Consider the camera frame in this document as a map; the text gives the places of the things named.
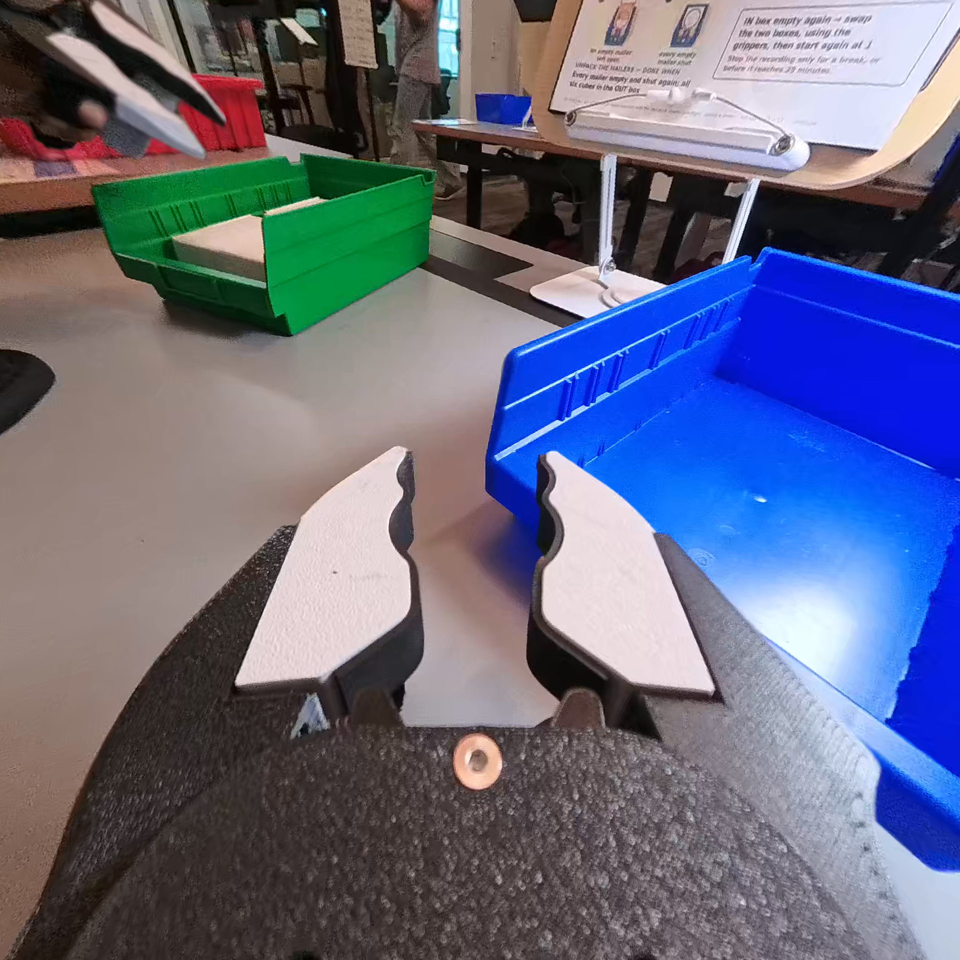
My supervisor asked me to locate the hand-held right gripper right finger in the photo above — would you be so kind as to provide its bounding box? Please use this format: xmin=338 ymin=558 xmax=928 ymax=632
xmin=526 ymin=451 xmax=717 ymax=706

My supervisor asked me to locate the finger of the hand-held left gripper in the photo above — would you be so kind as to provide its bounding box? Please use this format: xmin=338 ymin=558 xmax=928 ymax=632
xmin=88 ymin=0 xmax=226 ymax=126
xmin=45 ymin=30 xmax=207 ymax=160

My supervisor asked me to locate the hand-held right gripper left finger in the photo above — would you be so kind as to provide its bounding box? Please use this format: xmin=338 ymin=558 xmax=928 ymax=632
xmin=234 ymin=447 xmax=426 ymax=702

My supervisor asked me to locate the green plastic bin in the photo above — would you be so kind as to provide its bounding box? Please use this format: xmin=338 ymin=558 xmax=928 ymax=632
xmin=91 ymin=153 xmax=438 ymax=337

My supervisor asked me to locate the grey desk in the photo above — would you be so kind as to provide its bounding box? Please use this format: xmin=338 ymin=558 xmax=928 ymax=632
xmin=0 ymin=135 xmax=960 ymax=960

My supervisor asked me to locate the person's left hand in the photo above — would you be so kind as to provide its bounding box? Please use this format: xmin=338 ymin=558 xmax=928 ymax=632
xmin=0 ymin=33 xmax=114 ymax=147

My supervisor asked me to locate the red plastic crate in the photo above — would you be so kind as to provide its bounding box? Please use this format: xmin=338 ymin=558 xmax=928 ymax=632
xmin=0 ymin=73 xmax=269 ymax=162

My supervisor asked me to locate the wooden table under crate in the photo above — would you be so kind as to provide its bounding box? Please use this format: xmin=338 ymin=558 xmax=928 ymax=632
xmin=0 ymin=146 xmax=273 ymax=216

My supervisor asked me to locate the white paper sign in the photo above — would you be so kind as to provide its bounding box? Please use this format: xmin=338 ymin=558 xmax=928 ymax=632
xmin=337 ymin=0 xmax=380 ymax=70

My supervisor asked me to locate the black chair armrest pad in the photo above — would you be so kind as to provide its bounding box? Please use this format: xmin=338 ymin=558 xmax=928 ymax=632
xmin=0 ymin=348 xmax=57 ymax=438

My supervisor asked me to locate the small blue plastic bin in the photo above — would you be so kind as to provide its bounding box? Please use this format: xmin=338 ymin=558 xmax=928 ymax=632
xmin=474 ymin=92 xmax=535 ymax=129

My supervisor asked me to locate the wooden board document stand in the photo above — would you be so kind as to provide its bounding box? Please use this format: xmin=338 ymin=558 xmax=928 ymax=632
xmin=528 ymin=0 xmax=960 ymax=320

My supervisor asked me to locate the printed instruction sheet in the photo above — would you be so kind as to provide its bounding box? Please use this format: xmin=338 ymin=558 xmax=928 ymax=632
xmin=547 ymin=0 xmax=935 ymax=151

